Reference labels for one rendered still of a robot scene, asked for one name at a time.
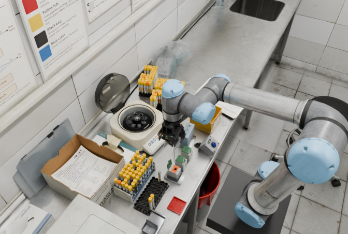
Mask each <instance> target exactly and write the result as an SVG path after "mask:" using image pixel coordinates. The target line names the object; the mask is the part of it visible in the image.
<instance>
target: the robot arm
mask: <svg viewBox="0 0 348 234"><path fill-rule="evenodd" d="M218 101H222V102H224V103H228V104H231V105H234V106H238V107H241V108H244V109H248V110H251V111H254V112H257V113H261V114H264V115H267V116H270V117H273V118H276V119H279V120H283V121H286V122H290V123H293V124H296V125H297V126H298V128H299V129H301V130H302V132H301V133H300V135H299V137H298V138H297V139H296V140H295V142H294V143H293V144H292V145H291V146H290V147H289V148H288V149H287V150H286V151H285V153H284V156H283V162H281V163H280V164H279V163H277V162H273V161H265V162H263V163H261V165H260V166H259V167H258V170H257V172H256V174H255V176H254V177H253V179H252V180H251V182H249V183H248V184H247V185H246V186H245V187H244V190H243V192H242V196H241V198H240V199H239V201H238V202H237V203H236V206H235V213H236V214H237V216H238V217H239V218H240V219H241V220H242V221H244V222H245V223H246V224H248V225H250V226H252V227H254V228H262V227H263V225H264V224H265V221H266V219H267V218H268V217H269V216H270V215H271V214H273V213H274V212H275V211H276V210H277V208H278V206H279V202H281V201H282V200H283V199H284V198H286V197H287V196H288V195H290V194H291V193H292V192H294V191H295V190H296V189H297V188H299V187H300V186H302V185H303V184H304V183H309V184H313V183H315V184H322V183H325V182H327V181H329V180H330V179H331V178H332V177H333V175H334V174H335V173H336V171H337V169H338V167H339V162H340V160H341V157H342V155H343V152H344V150H345V148H346V145H347V143H348V122H347V120H346V118H345V117H344V116H343V115H342V114H341V113H340V112H339V111H337V110H336V109H334V108H333V107H331V106H329V105H326V104H324V103H321V102H318V101H315V100H311V99H307V100H305V101H302V100H298V99H294V98H290V97H286V96H282V95H278V94H275V93H270V92H266V91H263V90H259V89H255V88H252V87H248V86H244V85H240V84H236V83H232V82H231V80H230V78H229V77H227V76H226V75H225V74H217V75H215V76H214V77H213V78H211V79H210V80H209V81H208V83H207V84H205V85H204V86H203V87H202V88H201V89H200V90H199V91H198V92H197V93H196V94H195V95H192V94H190V93H188V92H186V91H184V86H183V84H182V82H181V81H179V80H176V79H171V80H168V81H166V82H164V84H163V86H162V116H163V120H164V121H163V123H162V128H161V129H160V130H159V132H158V140H159V141H160V139H163V140H165V143H164V147H166V146H167V145H170V146H171V147H173V144H174V149H173V151H175V150H176V148H178V147H179V146H180V144H181V143H182V141H183V140H184V138H185V130H184V127H183V125H182V124H181V122H183V121H184V120H185V119H187V118H188V117H189V118H191V119H192V120H193V121H195V122H199V123H201V124H203V125H206V124H208V123H209V122H210V121H211V120H212V118H213V117H214V114H215V110H216V108H215V105H216V104H217V103H218ZM160 134H161V136H160ZM162 135H163V136H162Z"/></svg>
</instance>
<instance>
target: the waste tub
mask: <svg viewBox="0 0 348 234"><path fill-rule="evenodd" d="M215 108H216V110H215V114H214V117H213V118H212V120H211V121H210V122H209V123H208V124H206V125H203V124H201V123H199V122H195V121H193V120H192V119H191V118H190V123H192V124H195V125H194V128H195V129H197V130H199V131H201V132H203V133H205V134H208V135H211V134H212V132H213V131H214V129H215V128H216V126H217V125H218V123H219V121H220V119H221V113H222V109H223V108H221V107H218V106H216V105H215Z"/></svg>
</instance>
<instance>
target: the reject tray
mask: <svg viewBox="0 0 348 234"><path fill-rule="evenodd" d="M186 204H187V202H186V201H184V200H182V199H180V198H178V197H176V196H173V198H172V200H171V202H170V203H169V205H168V207H167V209H168V210H170V211H172V212H174V213H176V214H178V215H181V213H182V211H183V210H184V208H185V206H186Z"/></svg>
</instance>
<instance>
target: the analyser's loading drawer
mask: <svg viewBox="0 0 348 234"><path fill-rule="evenodd" d="M165 220H166V216H165V215H163V214H161V213H159V212H157V211H155V210H153V209H152V213H151V214H150V216H149V217H148V219H146V222H145V224H144V225H143V227H142V229H141V230H142V234H157V233H158V231H159V229H160V228H161V226H162V224H163V222H164V221H165ZM148 230H150V232H149V231H148Z"/></svg>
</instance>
